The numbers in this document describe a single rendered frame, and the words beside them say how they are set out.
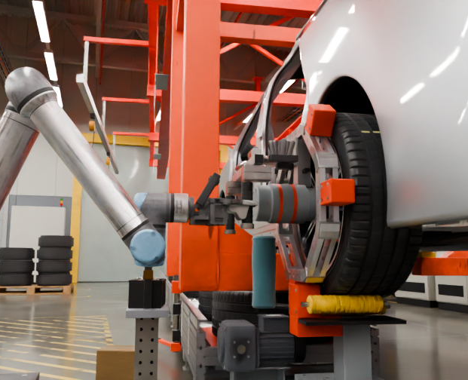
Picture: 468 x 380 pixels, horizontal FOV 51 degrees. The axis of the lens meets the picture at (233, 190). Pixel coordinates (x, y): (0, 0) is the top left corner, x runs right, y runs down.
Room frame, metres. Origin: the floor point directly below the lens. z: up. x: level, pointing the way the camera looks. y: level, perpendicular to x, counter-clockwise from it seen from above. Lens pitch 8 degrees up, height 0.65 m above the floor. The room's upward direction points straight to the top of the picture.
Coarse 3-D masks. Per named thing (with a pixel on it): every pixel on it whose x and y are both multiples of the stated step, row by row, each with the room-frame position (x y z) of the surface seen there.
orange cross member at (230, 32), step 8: (224, 24) 4.09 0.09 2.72; (232, 24) 4.10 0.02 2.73; (240, 24) 4.12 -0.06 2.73; (248, 24) 4.13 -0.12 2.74; (224, 32) 4.09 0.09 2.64; (232, 32) 4.10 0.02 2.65; (240, 32) 4.12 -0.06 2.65; (248, 32) 4.13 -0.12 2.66; (256, 32) 4.14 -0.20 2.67; (264, 32) 4.15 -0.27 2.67; (272, 32) 4.16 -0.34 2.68; (280, 32) 4.18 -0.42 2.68; (288, 32) 4.19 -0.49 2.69; (296, 32) 4.20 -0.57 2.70; (224, 40) 4.17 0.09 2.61; (232, 40) 4.17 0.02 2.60; (240, 40) 4.16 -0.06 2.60; (248, 40) 4.16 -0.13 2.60; (256, 40) 4.16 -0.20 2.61; (264, 40) 4.16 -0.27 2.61; (272, 40) 4.17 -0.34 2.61; (280, 40) 4.18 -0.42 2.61; (288, 40) 4.19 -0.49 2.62
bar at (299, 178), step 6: (300, 144) 1.71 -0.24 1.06; (300, 150) 1.71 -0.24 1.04; (306, 150) 1.71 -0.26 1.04; (300, 156) 1.71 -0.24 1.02; (306, 156) 1.71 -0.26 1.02; (300, 162) 1.71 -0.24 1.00; (306, 162) 1.71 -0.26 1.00; (294, 168) 1.75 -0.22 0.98; (300, 168) 1.71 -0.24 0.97; (294, 174) 1.75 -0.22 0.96; (300, 174) 1.71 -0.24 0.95; (306, 174) 1.71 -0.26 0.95; (294, 180) 1.75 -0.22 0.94; (300, 180) 1.71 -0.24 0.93; (306, 180) 1.71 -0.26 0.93; (306, 186) 1.71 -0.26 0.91
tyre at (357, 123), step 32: (352, 128) 1.50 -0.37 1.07; (352, 160) 1.45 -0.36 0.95; (384, 192) 1.44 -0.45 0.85; (352, 224) 1.44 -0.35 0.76; (384, 224) 1.45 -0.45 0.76; (352, 256) 1.48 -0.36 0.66; (384, 256) 1.50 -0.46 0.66; (416, 256) 1.51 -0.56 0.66; (320, 288) 1.72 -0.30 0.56; (352, 288) 1.60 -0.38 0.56; (384, 288) 1.61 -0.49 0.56
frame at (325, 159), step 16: (320, 144) 1.57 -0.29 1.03; (320, 160) 1.47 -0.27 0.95; (336, 160) 1.47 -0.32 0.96; (288, 176) 1.96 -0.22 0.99; (320, 176) 1.47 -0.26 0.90; (336, 176) 1.47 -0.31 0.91; (320, 208) 1.47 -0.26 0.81; (336, 208) 1.47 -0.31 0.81; (288, 224) 1.97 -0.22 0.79; (320, 224) 1.47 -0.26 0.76; (336, 224) 1.47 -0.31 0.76; (288, 240) 1.96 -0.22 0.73; (320, 240) 1.49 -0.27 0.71; (336, 240) 1.50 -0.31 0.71; (288, 256) 1.87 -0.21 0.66; (320, 256) 1.59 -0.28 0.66; (288, 272) 1.81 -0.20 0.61; (304, 272) 1.62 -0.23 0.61; (320, 272) 1.60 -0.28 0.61
